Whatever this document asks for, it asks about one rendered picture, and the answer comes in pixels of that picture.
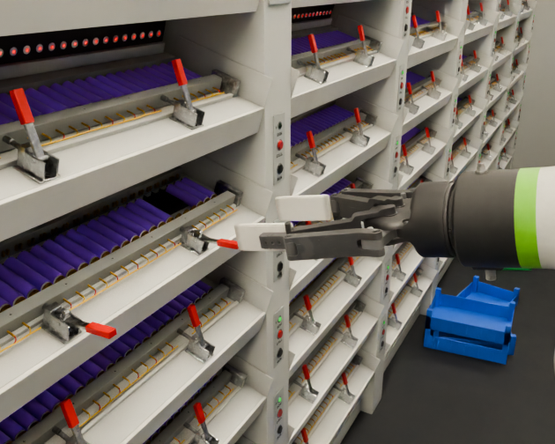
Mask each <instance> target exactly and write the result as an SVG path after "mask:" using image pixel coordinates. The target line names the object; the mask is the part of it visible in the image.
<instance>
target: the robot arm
mask: <svg viewBox="0 0 555 444"><path fill-rule="evenodd" d="M275 202H276V207H277V215H278V220H280V221H287V222H285V223H248V224H236V225H234V231H235V234H236V239H237V242H238V247H239V250H240V251H286V255H287V260H288V261H300V260H313V259H326V258H338V257H352V256H369V257H382V256H385V248H384V246H390V245H396V244H398V243H403V242H406V241H408V242H410V243H411V244H412V245H413V246H414V248H415V250H416V251H417V253H418V254H419V255H421V256H423V257H443V258H454V257H456V256H457V259H458V260H459V262H460V263H461V264H462V265H463V266H464V267H472V269H473V270H485V275H486V280H488V281H493V280H496V270H503V269H504V268H524V269H554V270H555V166H546V167H530V168H513V169H497V170H488V169H485V163H484V162H481V163H477V170H476V171H464V172H462V173H461V174H460V175H459V176H458V177H457V179H456V182H454V181H429V182H421V183H419V185H418V186H417V187H416V188H415V189H400V190H398V189H342V190H341V194H338V193H334V194H332V195H330V196H328V195H311V196H277V197H276V198H275ZM332 212H333V217H332ZM333 218H334V221H329V222H323V223H318V224H312V225H307V226H297V227H293V224H292V223H291V221H312V220H332V219H333ZM343 218H344V219H343ZM361 221H362V222H364V228H362V226H361ZM553 368H554V374H555V351H554V357H553Z"/></svg>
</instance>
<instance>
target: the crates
mask: <svg viewBox="0 0 555 444"><path fill-rule="evenodd" d="M503 270H532V269H524V268H504V269H503ZM519 293H520V288H517V287H515V288H514V291H513V292H511V291H509V290H506V289H502V288H499V287H497V286H493V285H488V284H485V283H482V282H479V276H476V275H475V276H474V278H473V282H472V283H470V284H469V285H468V286H467V287H466V288H465V289H464V290H462V291H461V292H460V293H459V294H458V295H457V296H452V295H447V294H443V293H441V288H439V287H436V290H435V296H434V298H433V302H432V304H431V305H429V308H428V309H427V311H426V319H425V339H424V347H427V348H432V349H435V350H440V351H444V352H452V353H455V354H460V355H463V356H468V357H472V358H476V359H484V360H488V361H492V362H496V363H500V364H506V363H507V355H514V348H515V342H516V335H515V334H512V332H511V328H512V322H513V317H514V308H515V307H516V306H517V305H518V299H519Z"/></svg>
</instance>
